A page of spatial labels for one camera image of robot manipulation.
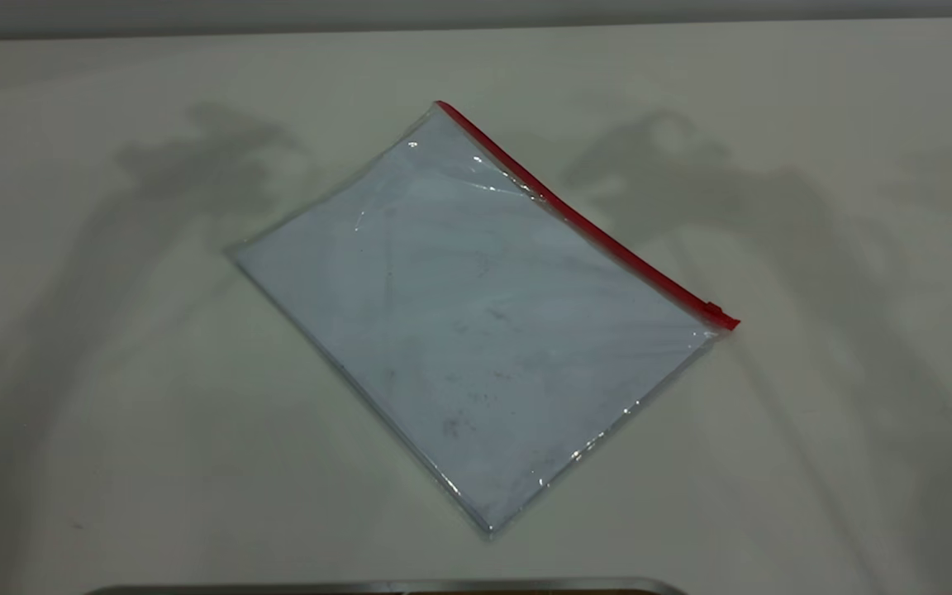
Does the clear plastic zip bag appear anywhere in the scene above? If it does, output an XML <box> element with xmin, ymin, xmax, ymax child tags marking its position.
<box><xmin>226</xmin><ymin>99</ymin><xmax>741</xmax><ymax>541</ymax></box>

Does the grey metal bar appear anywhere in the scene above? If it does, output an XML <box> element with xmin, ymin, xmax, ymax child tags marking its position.
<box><xmin>83</xmin><ymin>577</ymin><xmax>689</xmax><ymax>595</ymax></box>

